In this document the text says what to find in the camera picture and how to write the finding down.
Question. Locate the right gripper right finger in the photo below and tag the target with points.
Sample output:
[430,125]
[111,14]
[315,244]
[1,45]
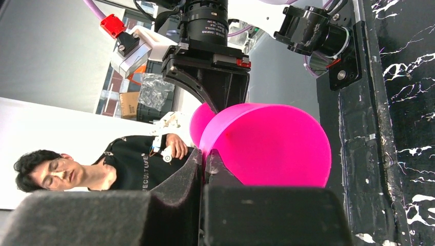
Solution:
[235,214]

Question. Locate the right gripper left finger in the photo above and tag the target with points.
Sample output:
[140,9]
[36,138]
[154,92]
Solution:
[167,215]

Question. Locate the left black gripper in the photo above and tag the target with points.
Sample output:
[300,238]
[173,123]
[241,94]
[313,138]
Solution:
[214,74]

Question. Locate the magenta wine glass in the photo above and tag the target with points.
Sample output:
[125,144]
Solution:
[265,144]

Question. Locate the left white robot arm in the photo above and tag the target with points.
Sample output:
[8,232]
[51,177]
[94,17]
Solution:
[306,31]

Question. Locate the person's hand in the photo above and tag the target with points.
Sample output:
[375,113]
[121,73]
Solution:
[178,148]

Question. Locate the seated person black shirt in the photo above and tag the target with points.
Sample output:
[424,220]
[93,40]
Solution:
[136,162]

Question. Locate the cardboard box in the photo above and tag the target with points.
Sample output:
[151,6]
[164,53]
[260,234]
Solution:
[128,103]

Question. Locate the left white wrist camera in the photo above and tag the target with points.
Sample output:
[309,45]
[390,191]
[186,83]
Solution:
[134,48]

